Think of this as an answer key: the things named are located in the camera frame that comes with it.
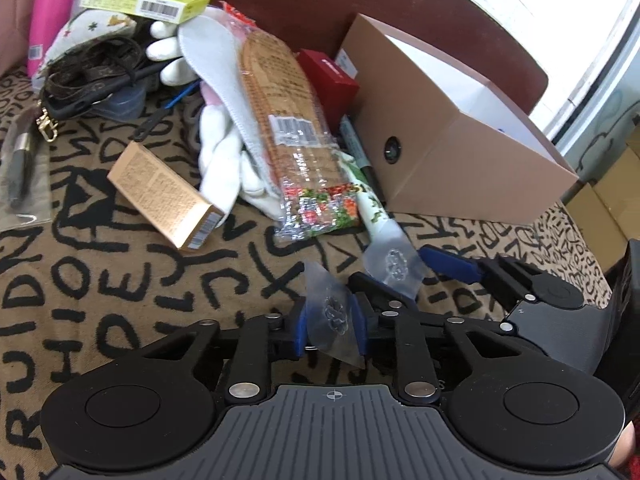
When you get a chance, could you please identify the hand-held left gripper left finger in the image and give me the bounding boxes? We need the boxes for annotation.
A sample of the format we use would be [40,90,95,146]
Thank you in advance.
[131,300,310,406]

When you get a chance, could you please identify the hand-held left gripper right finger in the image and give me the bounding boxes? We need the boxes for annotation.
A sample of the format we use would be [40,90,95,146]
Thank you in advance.
[350,293,543,406]

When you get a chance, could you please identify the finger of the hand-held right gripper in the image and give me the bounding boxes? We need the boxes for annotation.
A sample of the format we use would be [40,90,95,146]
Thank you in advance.
[348,271,516,335]
[419,244,507,302]

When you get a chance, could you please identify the small clear jewelry bag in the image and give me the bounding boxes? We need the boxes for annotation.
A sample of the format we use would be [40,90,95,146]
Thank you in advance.
[361,220,426,302]
[302,260,368,368]

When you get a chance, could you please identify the makeup brush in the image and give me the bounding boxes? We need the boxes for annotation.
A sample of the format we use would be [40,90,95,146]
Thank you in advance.
[0,110,52,232]

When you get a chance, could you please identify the floral print white tube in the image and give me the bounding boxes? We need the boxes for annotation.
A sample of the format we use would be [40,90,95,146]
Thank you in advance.
[336,150,401,248]

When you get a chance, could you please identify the open brown cardboard box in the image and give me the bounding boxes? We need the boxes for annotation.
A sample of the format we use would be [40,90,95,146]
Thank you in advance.
[334,12,594,227]

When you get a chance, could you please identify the plain cardboard carton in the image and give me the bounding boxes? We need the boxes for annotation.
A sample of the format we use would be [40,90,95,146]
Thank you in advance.
[565,130,640,275]

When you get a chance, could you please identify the dark marker pen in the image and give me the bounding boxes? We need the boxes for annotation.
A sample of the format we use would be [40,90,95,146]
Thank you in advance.
[340,115,384,197]

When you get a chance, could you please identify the white glove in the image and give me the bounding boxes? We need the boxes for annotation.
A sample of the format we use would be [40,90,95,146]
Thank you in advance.
[145,20,201,87]
[196,104,282,222]

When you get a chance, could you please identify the small gold carton box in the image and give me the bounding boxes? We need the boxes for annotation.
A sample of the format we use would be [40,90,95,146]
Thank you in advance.
[107,141,226,254]

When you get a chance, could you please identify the letter-print brown blanket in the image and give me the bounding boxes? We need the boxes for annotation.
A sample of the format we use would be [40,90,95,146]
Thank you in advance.
[0,60,640,480]

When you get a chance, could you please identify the red box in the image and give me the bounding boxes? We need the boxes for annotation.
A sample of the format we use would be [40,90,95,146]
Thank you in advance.
[298,49,361,133]

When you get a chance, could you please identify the white insole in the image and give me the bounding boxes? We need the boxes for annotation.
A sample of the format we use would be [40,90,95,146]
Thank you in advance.
[177,19,277,197]

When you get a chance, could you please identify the blue round container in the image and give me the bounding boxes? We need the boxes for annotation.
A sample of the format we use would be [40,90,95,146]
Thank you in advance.
[106,84,147,122]

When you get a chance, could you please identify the white patterned fabric pouch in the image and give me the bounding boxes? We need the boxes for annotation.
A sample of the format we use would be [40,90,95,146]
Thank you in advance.
[47,7,146,63]

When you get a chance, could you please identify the pink bottle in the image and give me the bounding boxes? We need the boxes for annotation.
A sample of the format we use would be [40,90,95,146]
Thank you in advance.
[27,0,84,79]

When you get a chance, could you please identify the pinkish brown carton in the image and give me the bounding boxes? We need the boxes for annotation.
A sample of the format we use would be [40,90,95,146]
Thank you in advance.
[0,0,47,77]

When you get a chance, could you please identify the blue cable tie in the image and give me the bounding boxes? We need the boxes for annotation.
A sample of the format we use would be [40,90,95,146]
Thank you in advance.
[162,80,202,111]

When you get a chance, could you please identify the brown strap with gold clasp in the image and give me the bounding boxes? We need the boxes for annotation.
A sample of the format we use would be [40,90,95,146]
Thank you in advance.
[34,35,152,142]

